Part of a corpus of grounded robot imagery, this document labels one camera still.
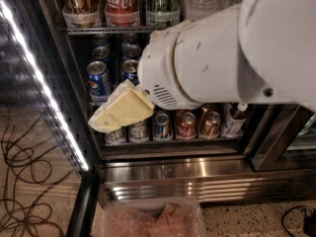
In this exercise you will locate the open glass fridge door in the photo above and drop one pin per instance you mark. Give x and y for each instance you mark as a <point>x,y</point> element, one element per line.
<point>48,178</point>

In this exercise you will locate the front left pepsi can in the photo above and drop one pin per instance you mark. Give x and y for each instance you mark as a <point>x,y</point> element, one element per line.
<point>99,80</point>

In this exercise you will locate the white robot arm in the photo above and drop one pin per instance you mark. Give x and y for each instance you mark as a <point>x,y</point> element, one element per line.
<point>257,52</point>

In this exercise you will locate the green can top shelf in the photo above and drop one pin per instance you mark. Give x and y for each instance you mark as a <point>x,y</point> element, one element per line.
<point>162,12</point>

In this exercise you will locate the bottom tea bottle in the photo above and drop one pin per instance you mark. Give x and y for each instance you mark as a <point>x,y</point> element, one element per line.
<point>234,118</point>

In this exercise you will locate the bottom gold can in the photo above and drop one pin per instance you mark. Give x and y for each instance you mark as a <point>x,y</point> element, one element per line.
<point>210,125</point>

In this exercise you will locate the bottom blue can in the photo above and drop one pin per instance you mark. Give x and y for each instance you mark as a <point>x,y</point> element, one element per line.
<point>161,130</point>

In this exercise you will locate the pepsi can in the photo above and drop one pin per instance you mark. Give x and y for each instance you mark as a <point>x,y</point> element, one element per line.
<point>129,71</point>
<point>99,80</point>

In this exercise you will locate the clear plastic bin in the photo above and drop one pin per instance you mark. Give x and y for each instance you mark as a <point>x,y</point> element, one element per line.
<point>153,217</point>

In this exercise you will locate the gold can top shelf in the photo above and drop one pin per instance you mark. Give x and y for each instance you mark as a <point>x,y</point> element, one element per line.
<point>83,10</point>

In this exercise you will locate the red coca-cola can top shelf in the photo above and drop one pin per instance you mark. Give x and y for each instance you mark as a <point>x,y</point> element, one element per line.
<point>121,12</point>

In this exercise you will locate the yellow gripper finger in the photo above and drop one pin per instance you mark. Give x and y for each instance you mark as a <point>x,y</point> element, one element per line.
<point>126,105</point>

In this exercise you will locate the bottom white floral can left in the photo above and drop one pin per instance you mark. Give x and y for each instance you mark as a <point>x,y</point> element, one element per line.
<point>115,137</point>

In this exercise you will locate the stainless steel fridge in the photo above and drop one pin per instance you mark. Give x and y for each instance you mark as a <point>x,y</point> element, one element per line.
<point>266,160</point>

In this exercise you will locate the bottom red can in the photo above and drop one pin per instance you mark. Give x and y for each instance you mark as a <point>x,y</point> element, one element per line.
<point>186,125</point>

